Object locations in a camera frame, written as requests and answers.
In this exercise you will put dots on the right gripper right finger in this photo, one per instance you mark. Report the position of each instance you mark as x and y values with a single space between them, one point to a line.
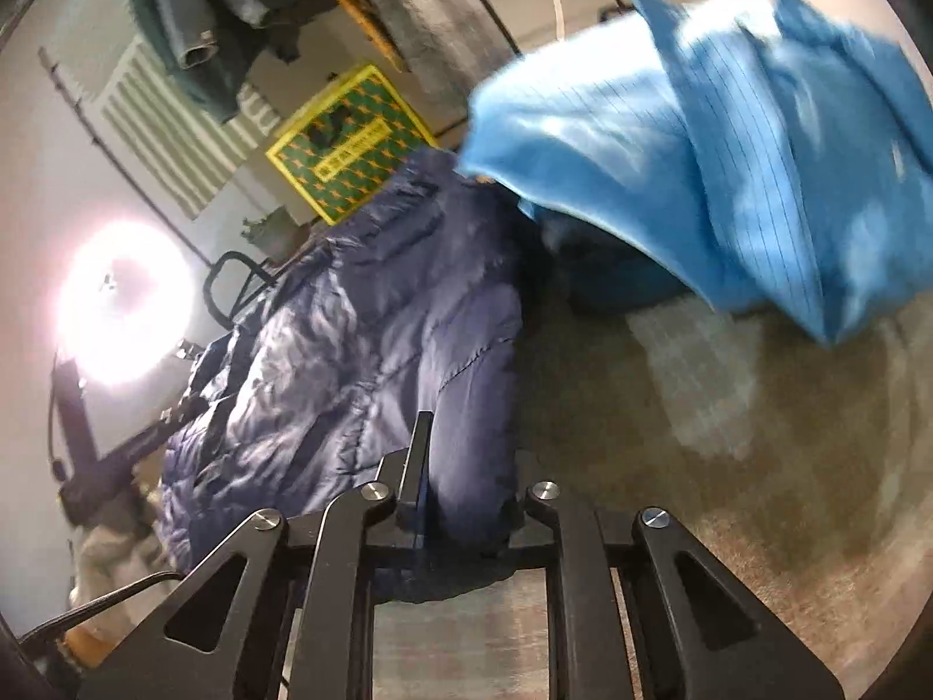
528 531

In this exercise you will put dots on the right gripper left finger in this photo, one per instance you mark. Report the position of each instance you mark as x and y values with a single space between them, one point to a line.
406 472

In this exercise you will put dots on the navy blue quilted jacket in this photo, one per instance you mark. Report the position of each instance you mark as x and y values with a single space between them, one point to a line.
411 305

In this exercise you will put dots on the light blue garment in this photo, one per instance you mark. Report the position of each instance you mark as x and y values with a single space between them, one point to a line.
756 149

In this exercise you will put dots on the black metal clothes rack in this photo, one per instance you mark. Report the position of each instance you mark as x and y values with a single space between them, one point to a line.
86 44

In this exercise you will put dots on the white-gloved left hand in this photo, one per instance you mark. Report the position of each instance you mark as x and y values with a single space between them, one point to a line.
118 550

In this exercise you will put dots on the dark grey bucket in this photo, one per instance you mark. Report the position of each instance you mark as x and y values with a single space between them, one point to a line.
276 235

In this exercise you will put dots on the beige plaid bed cover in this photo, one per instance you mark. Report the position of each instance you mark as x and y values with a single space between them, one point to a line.
806 470

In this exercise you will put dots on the yellow green patterned box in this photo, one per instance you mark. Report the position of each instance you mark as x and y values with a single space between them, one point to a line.
346 142

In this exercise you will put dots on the grey plaid long coat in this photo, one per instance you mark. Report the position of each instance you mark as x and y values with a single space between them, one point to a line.
451 46

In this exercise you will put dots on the dark green hanging jacket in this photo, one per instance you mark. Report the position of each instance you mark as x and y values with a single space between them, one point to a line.
203 47

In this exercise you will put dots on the white ring light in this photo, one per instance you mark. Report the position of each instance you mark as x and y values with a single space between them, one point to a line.
125 304

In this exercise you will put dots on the green striped wall art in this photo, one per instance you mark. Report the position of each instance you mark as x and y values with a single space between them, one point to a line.
182 147

